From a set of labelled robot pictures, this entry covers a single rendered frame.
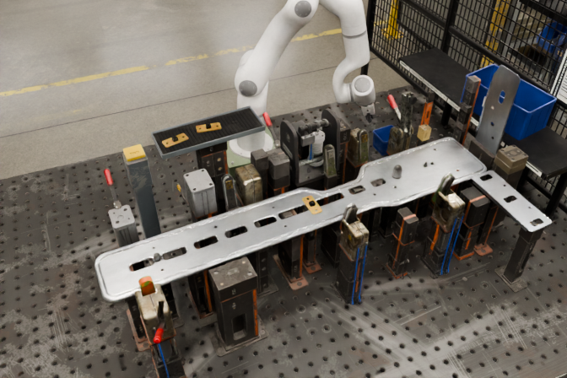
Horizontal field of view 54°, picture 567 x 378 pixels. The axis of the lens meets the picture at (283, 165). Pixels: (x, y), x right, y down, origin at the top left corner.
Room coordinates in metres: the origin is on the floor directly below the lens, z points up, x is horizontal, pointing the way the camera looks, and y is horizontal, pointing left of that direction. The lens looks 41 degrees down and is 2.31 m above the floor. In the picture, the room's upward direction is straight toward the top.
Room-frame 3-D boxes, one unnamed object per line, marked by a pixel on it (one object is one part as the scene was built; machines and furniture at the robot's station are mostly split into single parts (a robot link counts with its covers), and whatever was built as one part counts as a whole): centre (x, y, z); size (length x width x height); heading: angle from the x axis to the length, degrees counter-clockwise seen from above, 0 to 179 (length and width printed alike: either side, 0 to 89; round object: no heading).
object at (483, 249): (1.40, -0.74, 0.84); 0.11 x 0.06 x 0.29; 26
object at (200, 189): (1.32, 0.27, 0.90); 0.13 x 0.10 x 0.41; 26
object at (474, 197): (1.38, -0.66, 0.84); 0.11 x 0.10 x 0.28; 26
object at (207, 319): (1.13, 0.28, 0.84); 0.17 x 0.06 x 0.29; 26
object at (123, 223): (1.21, 0.51, 0.88); 0.11 x 0.10 x 0.36; 26
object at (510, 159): (1.52, -0.82, 0.88); 0.08 x 0.08 x 0.36; 26
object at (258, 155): (1.46, 0.08, 0.90); 0.05 x 0.05 x 0.40; 26
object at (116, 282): (1.30, -0.08, 1.00); 1.38 x 0.22 x 0.02; 116
